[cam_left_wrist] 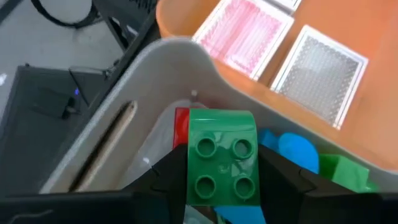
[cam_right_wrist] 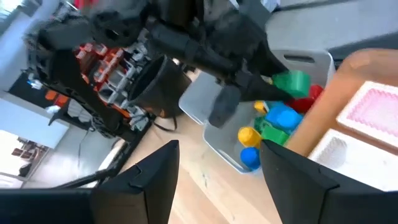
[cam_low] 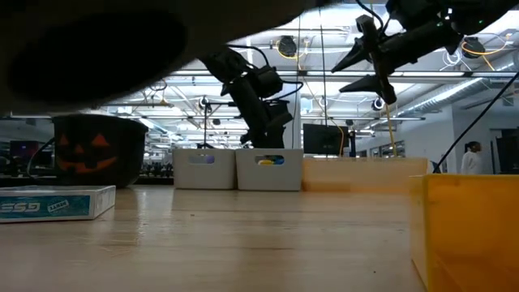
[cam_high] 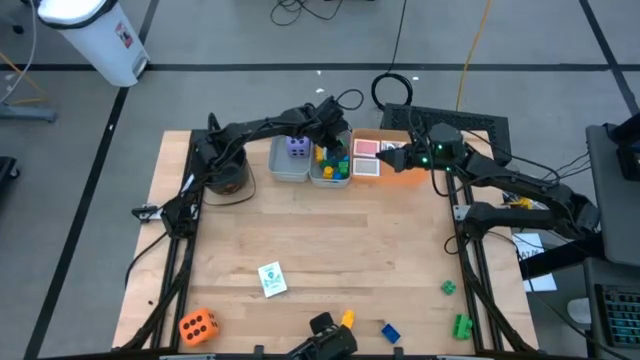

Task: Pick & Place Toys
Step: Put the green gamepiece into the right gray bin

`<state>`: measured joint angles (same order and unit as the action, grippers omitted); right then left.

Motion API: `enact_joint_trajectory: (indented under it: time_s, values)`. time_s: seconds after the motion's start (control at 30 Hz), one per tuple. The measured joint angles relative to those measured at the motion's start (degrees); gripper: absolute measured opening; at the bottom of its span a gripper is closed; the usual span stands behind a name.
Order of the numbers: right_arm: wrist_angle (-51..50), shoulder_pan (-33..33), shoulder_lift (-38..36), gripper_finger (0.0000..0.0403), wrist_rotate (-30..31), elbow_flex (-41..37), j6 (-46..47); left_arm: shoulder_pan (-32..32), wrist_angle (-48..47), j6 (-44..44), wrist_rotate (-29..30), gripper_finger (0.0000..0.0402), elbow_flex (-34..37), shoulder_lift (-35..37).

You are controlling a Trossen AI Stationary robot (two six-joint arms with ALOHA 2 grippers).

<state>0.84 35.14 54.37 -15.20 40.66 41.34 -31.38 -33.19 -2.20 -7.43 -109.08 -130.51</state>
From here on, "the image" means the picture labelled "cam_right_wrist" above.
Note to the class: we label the green rectangular toy brick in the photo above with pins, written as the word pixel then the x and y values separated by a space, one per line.
pixel 275 136

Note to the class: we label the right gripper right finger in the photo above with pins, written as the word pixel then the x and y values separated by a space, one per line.
pixel 326 202

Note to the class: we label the rounded blue toy block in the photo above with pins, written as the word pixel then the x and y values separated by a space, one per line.
pixel 250 158

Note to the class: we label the orange toy brick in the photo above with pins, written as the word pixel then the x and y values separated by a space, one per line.
pixel 259 106

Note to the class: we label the hollow blue toy block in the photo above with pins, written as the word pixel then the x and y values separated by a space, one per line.
pixel 284 119

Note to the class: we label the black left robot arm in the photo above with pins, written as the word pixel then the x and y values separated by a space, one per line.
pixel 68 71

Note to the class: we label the white plastic bin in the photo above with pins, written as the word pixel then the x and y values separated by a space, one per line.
pixel 224 140
pixel 199 99

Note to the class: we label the black pumpkin face bucket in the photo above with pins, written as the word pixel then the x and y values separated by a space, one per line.
pixel 161 90

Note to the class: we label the yellow toy block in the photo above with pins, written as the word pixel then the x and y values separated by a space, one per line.
pixel 248 137

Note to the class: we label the red playing card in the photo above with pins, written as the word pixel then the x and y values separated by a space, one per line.
pixel 373 112

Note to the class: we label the silver card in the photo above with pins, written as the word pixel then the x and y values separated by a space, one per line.
pixel 357 165

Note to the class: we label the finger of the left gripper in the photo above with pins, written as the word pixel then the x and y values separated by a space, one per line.
pixel 261 88

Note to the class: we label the red toy block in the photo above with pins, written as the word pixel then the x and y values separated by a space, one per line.
pixel 306 102

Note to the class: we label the storage bin rack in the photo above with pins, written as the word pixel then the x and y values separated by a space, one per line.
pixel 112 77

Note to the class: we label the orange translucent tray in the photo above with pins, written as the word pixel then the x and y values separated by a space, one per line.
pixel 357 68

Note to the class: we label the dark green toy brick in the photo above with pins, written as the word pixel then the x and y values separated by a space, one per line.
pixel 293 82

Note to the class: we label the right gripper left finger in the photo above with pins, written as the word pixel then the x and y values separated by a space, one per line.
pixel 93 208

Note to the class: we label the green two-stud toy brick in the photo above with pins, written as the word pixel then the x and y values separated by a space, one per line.
pixel 260 124

